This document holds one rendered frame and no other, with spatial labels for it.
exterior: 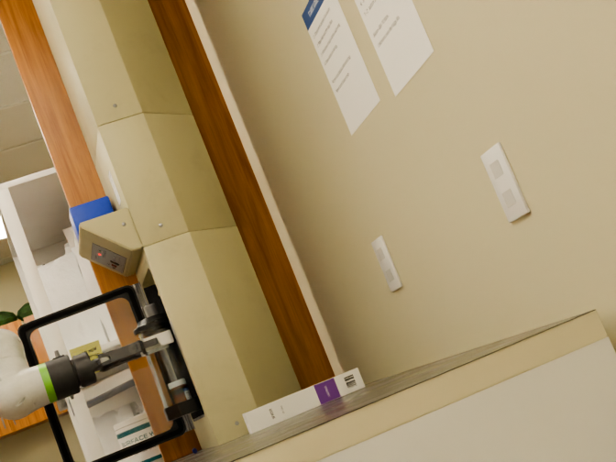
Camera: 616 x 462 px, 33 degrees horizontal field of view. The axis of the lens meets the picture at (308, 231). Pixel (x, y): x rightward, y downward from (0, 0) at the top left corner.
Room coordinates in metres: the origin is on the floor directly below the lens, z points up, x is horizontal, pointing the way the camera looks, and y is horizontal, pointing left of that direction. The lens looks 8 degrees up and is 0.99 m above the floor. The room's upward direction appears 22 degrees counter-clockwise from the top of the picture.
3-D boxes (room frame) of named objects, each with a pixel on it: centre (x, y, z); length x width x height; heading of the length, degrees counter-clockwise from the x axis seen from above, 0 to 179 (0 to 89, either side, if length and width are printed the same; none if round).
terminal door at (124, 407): (2.58, 0.61, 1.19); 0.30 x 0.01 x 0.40; 99
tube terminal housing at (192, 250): (2.50, 0.28, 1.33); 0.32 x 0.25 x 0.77; 16
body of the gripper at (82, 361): (2.39, 0.57, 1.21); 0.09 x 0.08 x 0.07; 107
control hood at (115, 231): (2.45, 0.46, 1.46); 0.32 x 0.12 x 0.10; 16
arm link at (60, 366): (2.37, 0.64, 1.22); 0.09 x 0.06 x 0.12; 17
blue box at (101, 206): (2.54, 0.48, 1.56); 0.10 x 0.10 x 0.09; 16
